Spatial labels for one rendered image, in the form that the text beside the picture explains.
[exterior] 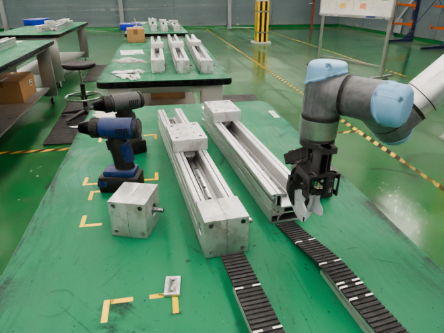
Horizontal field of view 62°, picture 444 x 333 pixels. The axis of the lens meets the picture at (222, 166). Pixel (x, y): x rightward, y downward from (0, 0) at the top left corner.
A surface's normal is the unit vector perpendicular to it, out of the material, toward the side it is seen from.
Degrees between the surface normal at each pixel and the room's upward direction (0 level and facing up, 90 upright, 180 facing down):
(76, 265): 0
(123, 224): 90
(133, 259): 0
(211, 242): 90
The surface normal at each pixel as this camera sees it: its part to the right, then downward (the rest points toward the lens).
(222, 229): 0.26, 0.41
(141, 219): -0.15, 0.42
